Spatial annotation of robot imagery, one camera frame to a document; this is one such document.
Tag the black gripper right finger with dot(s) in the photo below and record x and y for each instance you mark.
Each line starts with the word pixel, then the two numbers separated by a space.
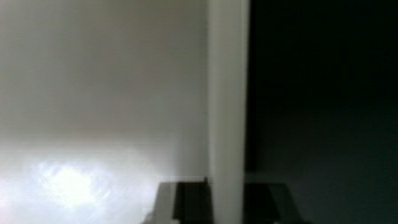
pixel 269 205

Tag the white square tabletop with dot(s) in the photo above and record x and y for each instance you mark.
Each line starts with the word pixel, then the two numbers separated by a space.
pixel 121 108

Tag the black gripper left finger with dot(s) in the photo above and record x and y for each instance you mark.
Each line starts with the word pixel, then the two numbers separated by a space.
pixel 181 203

